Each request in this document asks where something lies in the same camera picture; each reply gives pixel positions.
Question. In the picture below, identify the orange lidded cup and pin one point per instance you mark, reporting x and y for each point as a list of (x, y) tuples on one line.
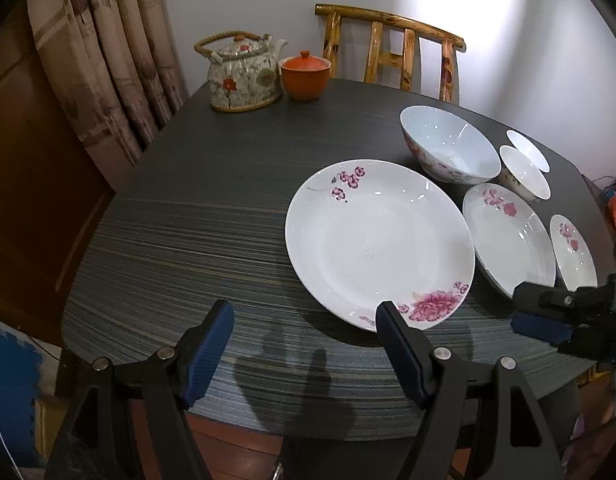
[(305, 76)]

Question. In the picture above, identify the small white floral plate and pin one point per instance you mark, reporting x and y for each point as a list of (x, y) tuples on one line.
[(573, 257)]

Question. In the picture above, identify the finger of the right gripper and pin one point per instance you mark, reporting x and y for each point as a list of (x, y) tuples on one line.
[(552, 302), (544, 329)]

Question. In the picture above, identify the medium white floral bowl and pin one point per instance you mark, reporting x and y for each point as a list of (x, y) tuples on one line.
[(521, 176)]

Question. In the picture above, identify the beige patterned curtain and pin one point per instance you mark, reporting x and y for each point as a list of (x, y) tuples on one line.
[(112, 67)]

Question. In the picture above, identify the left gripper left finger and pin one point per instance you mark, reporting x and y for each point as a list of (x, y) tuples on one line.
[(97, 438)]

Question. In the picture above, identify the floral ceramic teapot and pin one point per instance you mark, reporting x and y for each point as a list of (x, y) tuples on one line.
[(244, 72)]

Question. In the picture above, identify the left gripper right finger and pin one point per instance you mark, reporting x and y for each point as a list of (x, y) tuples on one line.
[(487, 408)]

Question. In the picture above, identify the brown wooden door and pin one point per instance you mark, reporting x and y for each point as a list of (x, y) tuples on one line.
[(51, 193)]

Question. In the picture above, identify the large white floral plate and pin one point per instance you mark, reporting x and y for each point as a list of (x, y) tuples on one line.
[(364, 231)]

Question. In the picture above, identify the medium white floral plate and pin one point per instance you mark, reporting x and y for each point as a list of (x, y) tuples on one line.
[(511, 243)]

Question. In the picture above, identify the small red patterned bowl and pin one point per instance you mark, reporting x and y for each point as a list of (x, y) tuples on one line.
[(528, 149)]

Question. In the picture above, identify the large white floral bowl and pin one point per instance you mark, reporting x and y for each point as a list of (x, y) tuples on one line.
[(449, 148)]

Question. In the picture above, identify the blue foam mat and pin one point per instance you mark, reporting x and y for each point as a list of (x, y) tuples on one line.
[(19, 377)]

